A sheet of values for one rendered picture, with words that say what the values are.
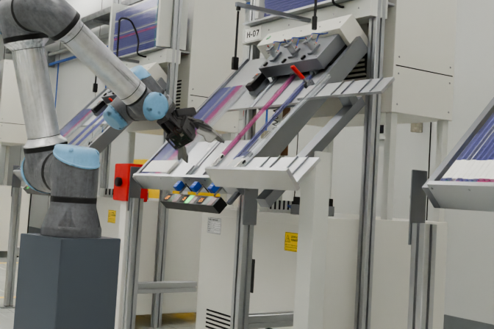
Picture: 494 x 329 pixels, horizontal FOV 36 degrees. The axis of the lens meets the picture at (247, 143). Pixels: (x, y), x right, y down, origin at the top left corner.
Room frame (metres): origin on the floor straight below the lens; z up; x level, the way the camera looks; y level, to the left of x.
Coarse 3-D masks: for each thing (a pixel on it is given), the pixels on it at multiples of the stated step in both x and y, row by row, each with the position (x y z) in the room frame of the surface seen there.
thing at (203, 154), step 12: (204, 144) 2.70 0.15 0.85; (216, 144) 2.64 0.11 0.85; (228, 144) 2.57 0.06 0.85; (240, 144) 2.50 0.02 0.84; (252, 144) 2.45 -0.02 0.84; (192, 156) 2.68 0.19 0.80; (204, 156) 2.61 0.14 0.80; (216, 156) 2.55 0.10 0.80; (228, 156) 2.49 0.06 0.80; (180, 168) 2.67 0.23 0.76; (192, 168) 2.59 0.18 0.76
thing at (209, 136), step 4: (200, 128) 2.30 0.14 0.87; (196, 132) 2.29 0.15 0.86; (200, 132) 2.29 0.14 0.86; (204, 132) 2.30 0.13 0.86; (208, 132) 2.30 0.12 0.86; (212, 132) 2.30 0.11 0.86; (216, 132) 2.31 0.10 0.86; (204, 136) 2.29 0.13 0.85; (208, 136) 2.29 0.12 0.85; (212, 136) 2.30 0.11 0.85; (216, 136) 2.31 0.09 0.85; (220, 136) 2.31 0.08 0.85; (208, 140) 2.28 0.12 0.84; (212, 140) 2.29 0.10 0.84; (220, 140) 2.32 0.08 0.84
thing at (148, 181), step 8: (136, 176) 2.83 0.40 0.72; (144, 176) 2.77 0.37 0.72; (152, 176) 2.72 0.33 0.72; (160, 176) 2.67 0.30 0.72; (168, 176) 2.62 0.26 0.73; (176, 176) 2.57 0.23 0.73; (184, 176) 2.53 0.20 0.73; (192, 176) 2.48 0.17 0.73; (200, 176) 2.44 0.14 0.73; (208, 176) 2.40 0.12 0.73; (144, 184) 2.84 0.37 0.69; (152, 184) 2.78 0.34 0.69; (160, 184) 2.73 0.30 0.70; (168, 184) 2.68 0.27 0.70; (208, 184) 2.44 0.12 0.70; (208, 192) 2.49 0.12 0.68; (224, 192) 2.41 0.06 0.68; (232, 192) 2.36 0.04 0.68
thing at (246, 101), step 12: (252, 60) 3.10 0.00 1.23; (264, 60) 3.01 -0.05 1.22; (240, 72) 3.08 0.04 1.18; (252, 72) 2.99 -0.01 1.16; (324, 72) 2.54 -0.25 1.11; (228, 84) 3.05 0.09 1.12; (240, 84) 2.96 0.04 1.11; (276, 84) 2.72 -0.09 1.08; (288, 84) 2.64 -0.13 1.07; (240, 96) 2.86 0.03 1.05; (252, 96) 2.78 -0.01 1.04; (264, 96) 2.71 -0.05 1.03; (288, 96) 2.57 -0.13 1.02; (240, 108) 2.76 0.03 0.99; (252, 108) 2.71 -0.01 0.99; (276, 108) 2.68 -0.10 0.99
